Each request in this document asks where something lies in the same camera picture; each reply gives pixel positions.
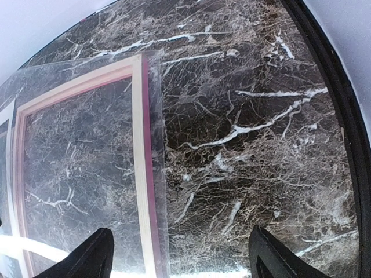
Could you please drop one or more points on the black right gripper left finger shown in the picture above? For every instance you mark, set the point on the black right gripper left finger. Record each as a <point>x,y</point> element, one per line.
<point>92,258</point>

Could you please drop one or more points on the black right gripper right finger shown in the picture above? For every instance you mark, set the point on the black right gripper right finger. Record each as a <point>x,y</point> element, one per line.
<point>269,257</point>

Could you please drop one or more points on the wooden pink picture frame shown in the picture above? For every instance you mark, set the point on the wooden pink picture frame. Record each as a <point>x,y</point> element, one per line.
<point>135,67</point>

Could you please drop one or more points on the clear acrylic sheet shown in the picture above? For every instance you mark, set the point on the clear acrylic sheet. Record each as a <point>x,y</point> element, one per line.
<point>79,165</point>

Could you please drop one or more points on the white photo mat board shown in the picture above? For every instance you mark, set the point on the white photo mat board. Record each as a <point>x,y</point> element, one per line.
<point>12,258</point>

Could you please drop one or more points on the right black corner post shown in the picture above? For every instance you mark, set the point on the right black corner post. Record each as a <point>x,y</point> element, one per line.
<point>356,139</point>

